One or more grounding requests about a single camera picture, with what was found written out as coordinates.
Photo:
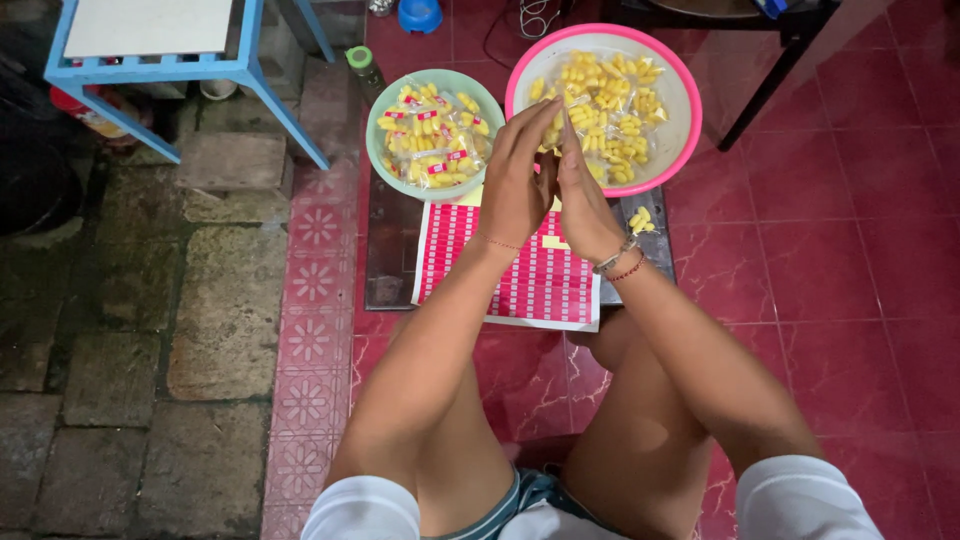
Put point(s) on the person's left hand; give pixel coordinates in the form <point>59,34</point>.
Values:
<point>514,187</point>

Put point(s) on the person's right hand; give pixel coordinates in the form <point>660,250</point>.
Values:
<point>589,206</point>

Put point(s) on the person's right fingers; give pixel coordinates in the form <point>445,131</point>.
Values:
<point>570,146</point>

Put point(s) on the person's left fingers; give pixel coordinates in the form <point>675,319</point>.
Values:
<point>534,124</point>

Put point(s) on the clear packet of yellow snacks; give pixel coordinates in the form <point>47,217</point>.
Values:
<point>553,137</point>

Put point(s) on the heap of loose snack packets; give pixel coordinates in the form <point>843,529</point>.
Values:
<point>611,105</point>

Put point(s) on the small clear yellow snack packet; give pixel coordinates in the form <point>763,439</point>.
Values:
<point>641,220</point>

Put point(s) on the heap of red-labelled snack packets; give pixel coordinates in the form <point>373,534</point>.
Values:
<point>431,139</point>

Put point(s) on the pink plastic basin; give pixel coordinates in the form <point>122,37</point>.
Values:
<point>675,97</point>

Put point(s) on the green plastic basin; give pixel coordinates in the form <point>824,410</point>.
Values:
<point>390,120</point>

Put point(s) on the red label sticker sheet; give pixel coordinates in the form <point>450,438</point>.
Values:
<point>465,255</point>

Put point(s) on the blue plastic bowl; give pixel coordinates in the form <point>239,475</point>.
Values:
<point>419,15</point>

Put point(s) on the green-capped bottle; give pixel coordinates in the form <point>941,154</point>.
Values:
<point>364,71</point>

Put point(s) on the dark flat board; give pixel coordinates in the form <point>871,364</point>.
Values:
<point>390,255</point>

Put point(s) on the person's right leg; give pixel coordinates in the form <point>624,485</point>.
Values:
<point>637,442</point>

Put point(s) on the person's leg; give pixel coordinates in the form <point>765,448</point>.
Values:
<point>461,457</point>
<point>637,442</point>

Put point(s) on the grey stone block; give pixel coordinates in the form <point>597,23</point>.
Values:
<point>229,161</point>

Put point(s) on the white cup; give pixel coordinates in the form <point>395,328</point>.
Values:
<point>218,88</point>

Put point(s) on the person's left leg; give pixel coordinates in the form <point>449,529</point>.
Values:
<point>461,457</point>

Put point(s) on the teal striped shorts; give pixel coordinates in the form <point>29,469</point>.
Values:
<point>525,499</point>

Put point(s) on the blue wooden table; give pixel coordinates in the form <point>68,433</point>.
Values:
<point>150,45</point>

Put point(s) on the white shirt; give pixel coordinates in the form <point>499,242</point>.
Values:
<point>802,502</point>

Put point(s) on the red and yellow canister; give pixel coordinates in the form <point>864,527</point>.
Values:
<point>86,112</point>

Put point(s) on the black round tub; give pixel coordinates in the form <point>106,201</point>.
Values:
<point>34,172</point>

